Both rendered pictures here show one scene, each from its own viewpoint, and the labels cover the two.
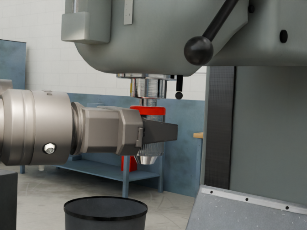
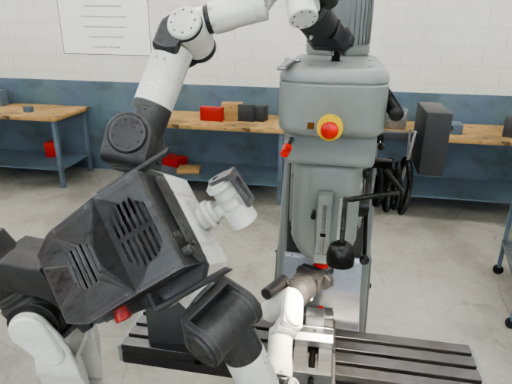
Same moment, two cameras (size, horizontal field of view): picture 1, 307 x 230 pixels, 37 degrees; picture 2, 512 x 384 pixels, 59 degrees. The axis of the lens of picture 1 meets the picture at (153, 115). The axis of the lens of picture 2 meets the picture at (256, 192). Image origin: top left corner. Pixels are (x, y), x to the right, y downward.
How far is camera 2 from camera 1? 1.14 m
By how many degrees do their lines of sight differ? 34
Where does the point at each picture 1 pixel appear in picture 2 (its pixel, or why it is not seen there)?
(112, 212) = not seen: hidden behind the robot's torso
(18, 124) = (306, 298)
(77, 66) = not seen: outside the picture
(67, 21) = (318, 257)
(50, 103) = (309, 284)
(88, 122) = (319, 284)
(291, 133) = not seen: hidden behind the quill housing
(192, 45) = (365, 260)
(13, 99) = (302, 289)
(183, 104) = (100, 85)
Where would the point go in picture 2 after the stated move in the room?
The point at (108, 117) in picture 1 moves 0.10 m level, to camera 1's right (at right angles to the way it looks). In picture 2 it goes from (323, 279) to (348, 270)
